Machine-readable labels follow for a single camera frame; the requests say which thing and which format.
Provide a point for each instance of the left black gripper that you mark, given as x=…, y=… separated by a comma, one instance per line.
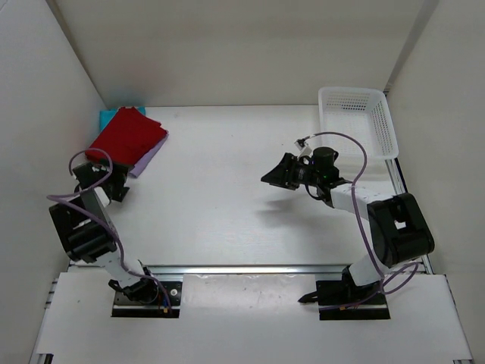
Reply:
x=114, y=188

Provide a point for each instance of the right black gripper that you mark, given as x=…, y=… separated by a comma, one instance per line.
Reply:
x=289, y=172

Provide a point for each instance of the purple t shirt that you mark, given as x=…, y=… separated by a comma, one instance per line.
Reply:
x=141, y=165

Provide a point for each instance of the red t shirt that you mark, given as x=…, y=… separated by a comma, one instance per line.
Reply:
x=127, y=137

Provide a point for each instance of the teal t shirt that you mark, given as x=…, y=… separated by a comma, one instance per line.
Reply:
x=105, y=116

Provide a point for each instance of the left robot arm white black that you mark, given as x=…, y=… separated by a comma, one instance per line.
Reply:
x=88, y=235

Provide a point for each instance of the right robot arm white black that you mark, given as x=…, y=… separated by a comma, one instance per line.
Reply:
x=398, y=231

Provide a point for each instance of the white plastic basket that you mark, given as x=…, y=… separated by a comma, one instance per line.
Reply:
x=362, y=114

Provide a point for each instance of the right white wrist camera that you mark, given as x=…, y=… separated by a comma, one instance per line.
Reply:
x=303, y=147

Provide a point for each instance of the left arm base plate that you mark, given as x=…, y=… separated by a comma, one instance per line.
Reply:
x=145, y=300

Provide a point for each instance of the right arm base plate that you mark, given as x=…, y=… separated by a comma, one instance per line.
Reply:
x=339, y=301

